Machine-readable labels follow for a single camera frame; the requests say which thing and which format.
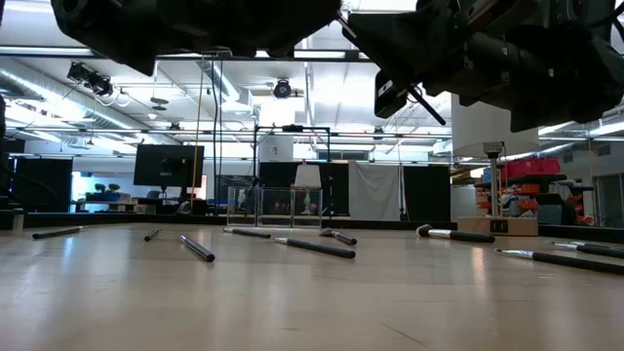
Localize overhead frame beam with lights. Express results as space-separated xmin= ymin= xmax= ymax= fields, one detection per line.
xmin=0 ymin=46 xmax=376 ymax=63

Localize white shade wooden base lamp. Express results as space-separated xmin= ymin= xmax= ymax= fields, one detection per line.
xmin=450 ymin=92 xmax=540 ymax=238

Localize black partition panel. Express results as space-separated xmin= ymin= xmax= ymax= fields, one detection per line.
xmin=13 ymin=156 xmax=74 ymax=215
xmin=403 ymin=165 xmax=452 ymax=223

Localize black background frame rig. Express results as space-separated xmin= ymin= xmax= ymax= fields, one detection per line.
xmin=252 ymin=124 xmax=332 ymax=218

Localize black hanging cables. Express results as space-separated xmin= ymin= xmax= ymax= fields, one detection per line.
xmin=210 ymin=56 xmax=225 ymax=216

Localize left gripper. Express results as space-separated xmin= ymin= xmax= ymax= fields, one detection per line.
xmin=51 ymin=0 xmax=342 ymax=77

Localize white hanging cloth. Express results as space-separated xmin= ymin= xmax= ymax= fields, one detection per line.
xmin=347 ymin=160 xmax=405 ymax=222

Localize black overhead camera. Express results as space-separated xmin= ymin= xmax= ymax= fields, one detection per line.
xmin=272 ymin=78 xmax=293 ymax=100

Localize black tv monitor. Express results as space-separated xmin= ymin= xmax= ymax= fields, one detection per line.
xmin=133 ymin=143 xmax=206 ymax=189

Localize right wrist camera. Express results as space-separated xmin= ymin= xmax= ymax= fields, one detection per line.
xmin=373 ymin=69 xmax=409 ymax=120

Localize yellow hanging strap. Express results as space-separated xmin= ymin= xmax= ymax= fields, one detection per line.
xmin=190 ymin=52 xmax=205 ymax=213

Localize black ceiling mounted camera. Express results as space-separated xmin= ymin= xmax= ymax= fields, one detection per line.
xmin=65 ymin=60 xmax=115 ymax=98

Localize clear brush holder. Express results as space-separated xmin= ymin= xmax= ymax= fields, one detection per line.
xmin=494 ymin=248 xmax=624 ymax=276

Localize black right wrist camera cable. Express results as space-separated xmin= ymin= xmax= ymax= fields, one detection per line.
xmin=407 ymin=86 xmax=448 ymax=128

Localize blue planter with green plants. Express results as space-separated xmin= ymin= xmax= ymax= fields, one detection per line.
xmin=84 ymin=182 xmax=123 ymax=203

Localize thick powder makeup brush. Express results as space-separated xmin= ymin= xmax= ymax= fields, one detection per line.
xmin=415 ymin=223 xmax=496 ymax=245

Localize red storage bin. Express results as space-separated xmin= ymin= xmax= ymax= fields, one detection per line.
xmin=500 ymin=157 xmax=563 ymax=180

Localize black frame rail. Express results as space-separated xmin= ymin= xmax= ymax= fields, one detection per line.
xmin=535 ymin=222 xmax=624 ymax=245
xmin=0 ymin=211 xmax=459 ymax=231

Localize clear acrylic organizer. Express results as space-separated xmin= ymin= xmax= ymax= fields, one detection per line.
xmin=226 ymin=185 xmax=324 ymax=229

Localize fluffy head makeup brush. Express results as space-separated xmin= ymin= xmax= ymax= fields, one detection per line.
xmin=319 ymin=227 xmax=359 ymax=247

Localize brow comb makeup brush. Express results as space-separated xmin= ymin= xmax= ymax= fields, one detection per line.
xmin=552 ymin=240 xmax=624 ymax=260

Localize black shelf with orange parts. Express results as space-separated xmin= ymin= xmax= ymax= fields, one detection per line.
xmin=474 ymin=173 xmax=595 ymax=227

